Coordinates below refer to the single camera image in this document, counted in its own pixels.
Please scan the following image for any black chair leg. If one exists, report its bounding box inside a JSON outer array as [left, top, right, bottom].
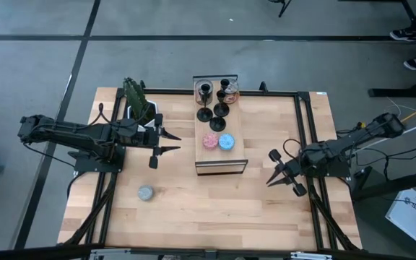
[[268, 0, 293, 18]]

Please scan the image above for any silver candle can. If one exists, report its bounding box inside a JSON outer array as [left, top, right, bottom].
[[194, 79, 215, 106]]

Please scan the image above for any wooden shelf riser black frame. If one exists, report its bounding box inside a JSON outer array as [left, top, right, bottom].
[[192, 74, 250, 177]]

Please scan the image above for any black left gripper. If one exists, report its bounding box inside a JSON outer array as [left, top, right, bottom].
[[143, 113, 182, 170]]

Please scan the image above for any black desk foot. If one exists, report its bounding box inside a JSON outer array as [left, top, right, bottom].
[[368, 68, 416, 98]]

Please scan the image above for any green cactus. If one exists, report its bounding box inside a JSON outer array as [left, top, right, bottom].
[[122, 77, 151, 120]]

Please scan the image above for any black candle stick holder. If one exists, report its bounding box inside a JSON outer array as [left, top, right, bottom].
[[196, 82, 214, 123], [209, 90, 228, 132], [213, 79, 231, 118]]

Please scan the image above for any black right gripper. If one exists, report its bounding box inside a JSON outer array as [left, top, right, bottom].
[[266, 148, 310, 198]]

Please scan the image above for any black crossbar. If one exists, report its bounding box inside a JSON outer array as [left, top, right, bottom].
[[0, 243, 416, 260]]

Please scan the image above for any orange candle can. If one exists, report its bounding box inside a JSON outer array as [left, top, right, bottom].
[[220, 78, 241, 105]]

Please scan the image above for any blue patterned candle tin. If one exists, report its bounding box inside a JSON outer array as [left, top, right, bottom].
[[218, 133, 235, 151]]

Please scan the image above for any black aluminium table frame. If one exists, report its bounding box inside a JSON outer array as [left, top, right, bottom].
[[61, 79, 363, 253]]

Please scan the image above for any white faceted plant pot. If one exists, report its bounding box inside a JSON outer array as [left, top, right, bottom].
[[126, 100, 165, 133]]

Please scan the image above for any grey round candle tin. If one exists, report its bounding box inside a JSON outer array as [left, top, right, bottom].
[[137, 184, 155, 202]]

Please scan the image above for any black stand base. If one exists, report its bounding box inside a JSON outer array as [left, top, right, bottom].
[[350, 165, 416, 203]]

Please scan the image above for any pink patterned candle tin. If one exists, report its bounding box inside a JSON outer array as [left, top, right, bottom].
[[202, 132, 219, 150]]

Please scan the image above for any white printed paper box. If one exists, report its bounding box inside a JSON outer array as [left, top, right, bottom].
[[384, 187, 416, 242]]

